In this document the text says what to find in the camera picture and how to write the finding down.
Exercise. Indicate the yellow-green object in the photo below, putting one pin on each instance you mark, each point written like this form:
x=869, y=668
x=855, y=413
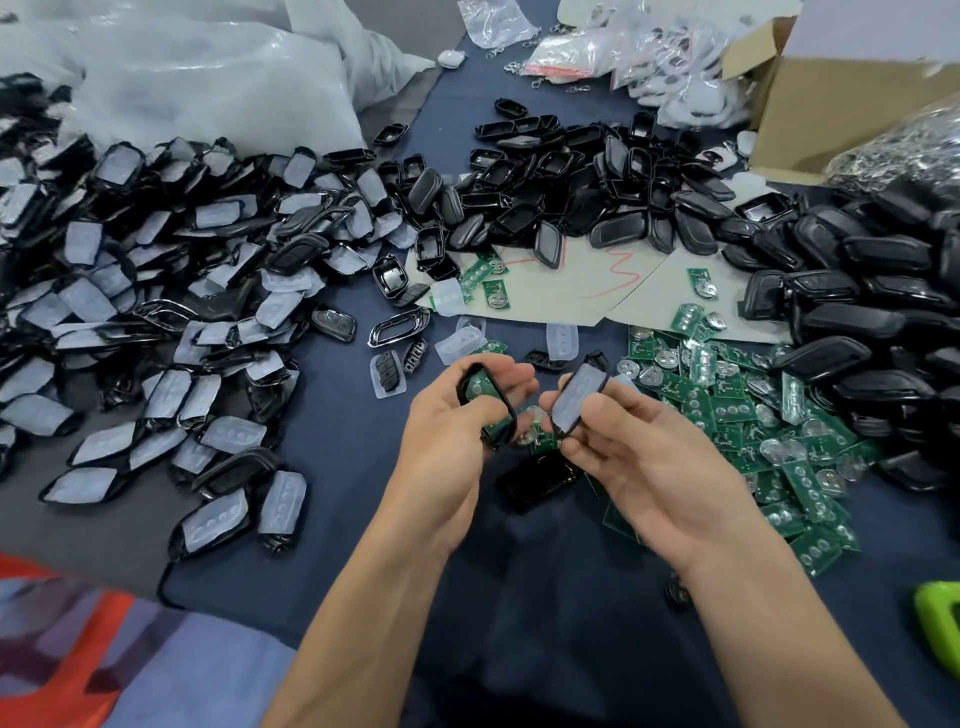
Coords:
x=942, y=623

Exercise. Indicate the pile of green circuit boards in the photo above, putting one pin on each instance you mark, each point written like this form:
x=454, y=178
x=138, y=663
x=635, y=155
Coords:
x=780, y=450

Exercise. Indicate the small black button strip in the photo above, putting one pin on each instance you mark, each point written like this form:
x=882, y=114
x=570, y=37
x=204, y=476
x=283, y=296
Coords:
x=414, y=354

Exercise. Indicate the red blue striped bag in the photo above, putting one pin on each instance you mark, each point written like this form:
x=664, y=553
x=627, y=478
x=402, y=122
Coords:
x=105, y=653

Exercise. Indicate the clear bag with red label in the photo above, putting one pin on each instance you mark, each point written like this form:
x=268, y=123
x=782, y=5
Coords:
x=570, y=56

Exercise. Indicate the person's right hand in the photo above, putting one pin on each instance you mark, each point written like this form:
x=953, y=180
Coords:
x=653, y=480

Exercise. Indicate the person's left hand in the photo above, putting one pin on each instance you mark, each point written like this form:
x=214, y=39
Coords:
x=443, y=458

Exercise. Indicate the large open cardboard box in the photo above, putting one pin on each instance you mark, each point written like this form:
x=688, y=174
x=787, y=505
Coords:
x=855, y=105

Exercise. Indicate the small white object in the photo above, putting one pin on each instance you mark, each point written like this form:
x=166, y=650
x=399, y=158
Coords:
x=452, y=59

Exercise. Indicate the clear plastic film piece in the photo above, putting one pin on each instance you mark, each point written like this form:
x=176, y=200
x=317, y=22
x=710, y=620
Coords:
x=459, y=342

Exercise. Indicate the person's left forearm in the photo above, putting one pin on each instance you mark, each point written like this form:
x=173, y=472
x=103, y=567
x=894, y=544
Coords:
x=375, y=645

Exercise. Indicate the film-covered black shell cover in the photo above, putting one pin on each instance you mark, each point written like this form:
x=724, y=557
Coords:
x=579, y=395

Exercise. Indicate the heap of clear parts bags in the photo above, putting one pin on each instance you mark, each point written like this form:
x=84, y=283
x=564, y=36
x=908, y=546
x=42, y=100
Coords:
x=683, y=68

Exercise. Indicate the small clear film piece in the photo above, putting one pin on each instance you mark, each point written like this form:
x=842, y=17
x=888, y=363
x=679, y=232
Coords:
x=563, y=342

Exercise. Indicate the clear bag of metal parts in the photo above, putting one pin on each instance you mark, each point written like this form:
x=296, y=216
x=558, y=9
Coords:
x=908, y=150

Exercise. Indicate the pile of shells with pads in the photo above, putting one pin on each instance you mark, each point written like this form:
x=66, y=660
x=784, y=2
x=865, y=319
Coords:
x=158, y=300

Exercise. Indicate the small crumpled clear plastic bag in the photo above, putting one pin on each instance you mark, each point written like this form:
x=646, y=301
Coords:
x=498, y=20

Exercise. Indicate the small green circuit board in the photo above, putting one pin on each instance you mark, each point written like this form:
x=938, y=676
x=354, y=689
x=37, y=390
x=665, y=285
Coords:
x=480, y=387

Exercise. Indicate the pile of assembled black fobs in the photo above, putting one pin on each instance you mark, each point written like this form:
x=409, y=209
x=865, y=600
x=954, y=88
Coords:
x=885, y=308

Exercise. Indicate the lone glossy black shell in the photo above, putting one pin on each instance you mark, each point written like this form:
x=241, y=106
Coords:
x=533, y=480

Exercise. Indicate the pile of black shell halves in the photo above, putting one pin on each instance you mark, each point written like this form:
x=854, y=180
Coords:
x=593, y=188

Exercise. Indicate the large white plastic bag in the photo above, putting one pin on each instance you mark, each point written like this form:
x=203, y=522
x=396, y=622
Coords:
x=180, y=75

